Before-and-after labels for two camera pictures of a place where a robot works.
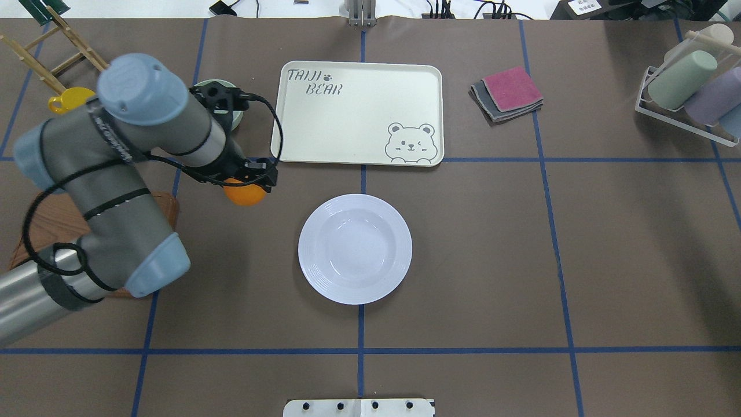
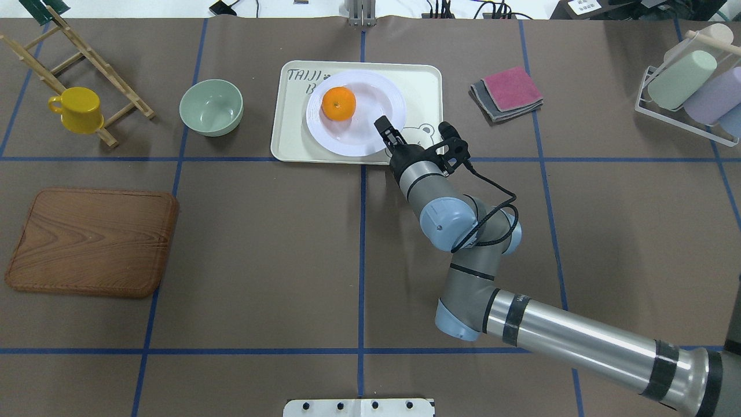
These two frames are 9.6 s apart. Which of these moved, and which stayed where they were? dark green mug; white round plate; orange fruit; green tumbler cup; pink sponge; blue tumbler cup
Moved: white round plate; orange fruit
Stayed: dark green mug; blue tumbler cup; green tumbler cup; pink sponge
